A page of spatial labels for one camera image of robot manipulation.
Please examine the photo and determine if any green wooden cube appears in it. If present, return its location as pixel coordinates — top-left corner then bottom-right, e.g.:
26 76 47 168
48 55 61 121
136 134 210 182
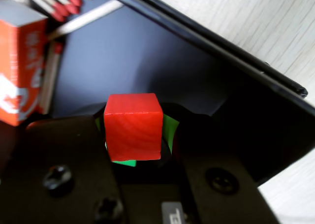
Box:
105 141 138 168

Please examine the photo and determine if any red wooden cube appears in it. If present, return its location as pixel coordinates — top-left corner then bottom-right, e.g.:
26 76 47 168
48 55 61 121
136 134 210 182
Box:
103 93 164 162

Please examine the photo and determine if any black cardboard box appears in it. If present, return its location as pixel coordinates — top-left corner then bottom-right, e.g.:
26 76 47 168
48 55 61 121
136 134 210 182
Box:
0 0 308 187

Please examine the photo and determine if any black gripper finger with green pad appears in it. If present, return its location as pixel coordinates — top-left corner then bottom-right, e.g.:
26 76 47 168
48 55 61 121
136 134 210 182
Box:
161 102 281 224

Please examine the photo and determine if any orange matchbox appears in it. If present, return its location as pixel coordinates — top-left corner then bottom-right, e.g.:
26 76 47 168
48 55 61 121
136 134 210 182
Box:
0 0 49 128

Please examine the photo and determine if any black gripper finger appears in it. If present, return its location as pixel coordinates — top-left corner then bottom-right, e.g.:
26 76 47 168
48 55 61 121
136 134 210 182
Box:
0 114 129 224

